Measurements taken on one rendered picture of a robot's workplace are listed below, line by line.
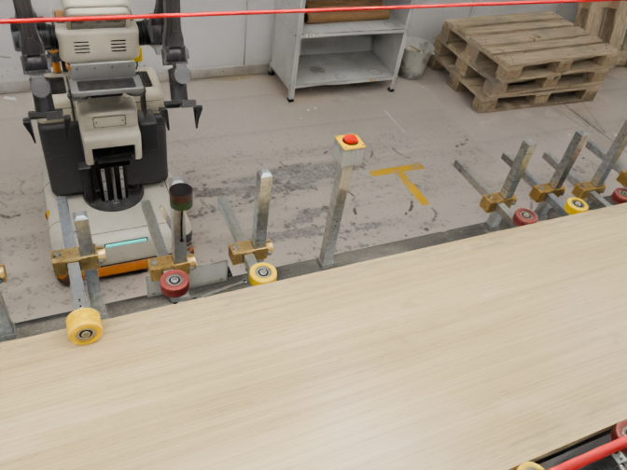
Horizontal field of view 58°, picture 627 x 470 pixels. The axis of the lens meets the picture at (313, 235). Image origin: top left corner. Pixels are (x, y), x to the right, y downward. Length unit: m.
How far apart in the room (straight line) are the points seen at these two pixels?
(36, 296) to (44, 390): 1.45
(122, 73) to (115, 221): 0.79
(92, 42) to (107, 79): 0.14
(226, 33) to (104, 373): 3.28
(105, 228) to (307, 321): 1.41
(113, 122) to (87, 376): 1.21
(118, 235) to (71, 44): 0.90
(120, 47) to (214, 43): 2.19
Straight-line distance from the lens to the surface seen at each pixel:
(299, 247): 3.08
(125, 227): 2.76
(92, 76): 2.29
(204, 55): 4.44
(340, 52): 4.83
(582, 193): 2.61
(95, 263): 1.67
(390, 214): 3.42
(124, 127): 2.45
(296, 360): 1.50
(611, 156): 2.59
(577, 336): 1.85
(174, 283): 1.65
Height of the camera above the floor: 2.13
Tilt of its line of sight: 42 degrees down
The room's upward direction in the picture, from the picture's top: 10 degrees clockwise
